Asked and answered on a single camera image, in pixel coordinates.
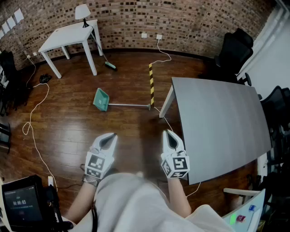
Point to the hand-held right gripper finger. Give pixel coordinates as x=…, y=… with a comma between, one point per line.
x=165, y=145
x=180, y=142

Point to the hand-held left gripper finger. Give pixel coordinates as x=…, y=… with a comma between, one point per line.
x=97, y=141
x=113, y=147

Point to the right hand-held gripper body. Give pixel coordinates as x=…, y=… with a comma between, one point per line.
x=176, y=164

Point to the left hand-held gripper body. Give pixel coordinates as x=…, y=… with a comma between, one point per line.
x=96, y=164

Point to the person's left forearm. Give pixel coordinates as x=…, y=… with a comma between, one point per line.
x=83, y=201

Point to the person's right forearm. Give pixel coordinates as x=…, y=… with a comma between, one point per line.
x=179, y=197

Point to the black metal frame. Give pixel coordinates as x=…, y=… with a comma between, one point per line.
x=55, y=204

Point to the grey table with white legs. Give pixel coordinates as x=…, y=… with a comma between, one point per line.
x=217, y=122

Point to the white power adapter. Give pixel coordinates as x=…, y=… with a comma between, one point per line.
x=50, y=180

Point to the person's white shirt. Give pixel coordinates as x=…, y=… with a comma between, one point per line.
x=136, y=204

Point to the yellow black striped floor tape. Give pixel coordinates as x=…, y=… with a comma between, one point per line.
x=151, y=83

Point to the teal broom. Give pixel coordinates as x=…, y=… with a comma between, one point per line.
x=111, y=65

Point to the black bag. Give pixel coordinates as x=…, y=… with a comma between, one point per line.
x=45, y=78

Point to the small red object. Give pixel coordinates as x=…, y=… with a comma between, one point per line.
x=241, y=218

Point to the black screen device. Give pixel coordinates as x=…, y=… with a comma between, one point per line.
x=21, y=204

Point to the small blue object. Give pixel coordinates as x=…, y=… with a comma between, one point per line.
x=252, y=207

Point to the black mesh office chair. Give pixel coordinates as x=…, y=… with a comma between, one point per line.
x=276, y=106

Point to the black office chair with headrest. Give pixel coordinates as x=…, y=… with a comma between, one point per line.
x=235, y=52

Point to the white square table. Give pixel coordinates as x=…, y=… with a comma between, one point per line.
x=68, y=37

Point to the white table lamp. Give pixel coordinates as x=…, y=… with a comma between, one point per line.
x=82, y=11

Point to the white paper sheet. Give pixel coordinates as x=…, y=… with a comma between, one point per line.
x=18, y=15
x=5, y=27
x=1, y=34
x=11, y=22

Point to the white wall outlet with plug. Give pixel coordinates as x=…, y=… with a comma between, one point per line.
x=159, y=36

